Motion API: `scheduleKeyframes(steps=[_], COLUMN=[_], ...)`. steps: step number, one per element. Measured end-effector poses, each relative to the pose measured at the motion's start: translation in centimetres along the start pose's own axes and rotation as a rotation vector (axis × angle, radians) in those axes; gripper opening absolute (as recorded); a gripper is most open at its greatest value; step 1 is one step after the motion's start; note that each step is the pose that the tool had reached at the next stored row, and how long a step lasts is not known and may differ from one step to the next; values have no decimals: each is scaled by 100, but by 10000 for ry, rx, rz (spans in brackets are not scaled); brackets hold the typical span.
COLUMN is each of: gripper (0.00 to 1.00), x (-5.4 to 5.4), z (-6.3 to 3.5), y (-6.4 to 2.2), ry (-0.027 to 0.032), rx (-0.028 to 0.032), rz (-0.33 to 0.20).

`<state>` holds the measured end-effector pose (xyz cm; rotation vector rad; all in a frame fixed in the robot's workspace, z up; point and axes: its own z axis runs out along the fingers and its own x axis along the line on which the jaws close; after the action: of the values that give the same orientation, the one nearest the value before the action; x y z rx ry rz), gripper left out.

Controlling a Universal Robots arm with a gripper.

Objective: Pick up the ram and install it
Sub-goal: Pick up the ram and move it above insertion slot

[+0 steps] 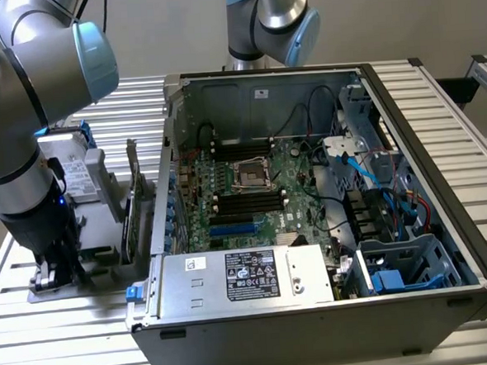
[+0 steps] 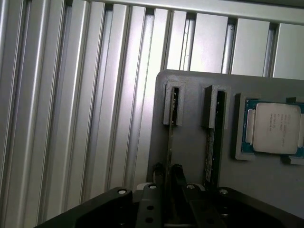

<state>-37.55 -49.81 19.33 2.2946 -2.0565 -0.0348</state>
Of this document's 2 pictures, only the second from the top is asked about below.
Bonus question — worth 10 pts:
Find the CPU with silver lid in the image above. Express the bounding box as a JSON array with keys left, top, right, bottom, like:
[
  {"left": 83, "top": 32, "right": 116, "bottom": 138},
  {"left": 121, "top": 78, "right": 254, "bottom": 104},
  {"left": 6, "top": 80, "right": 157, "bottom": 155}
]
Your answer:
[{"left": 241, "top": 98, "right": 304, "bottom": 155}]

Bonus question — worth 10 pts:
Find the grey printed parts rack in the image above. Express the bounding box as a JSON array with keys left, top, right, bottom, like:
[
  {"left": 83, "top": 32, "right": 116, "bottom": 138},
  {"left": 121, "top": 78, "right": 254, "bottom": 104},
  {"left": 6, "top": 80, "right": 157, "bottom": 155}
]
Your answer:
[{"left": 145, "top": 69, "right": 304, "bottom": 219}]

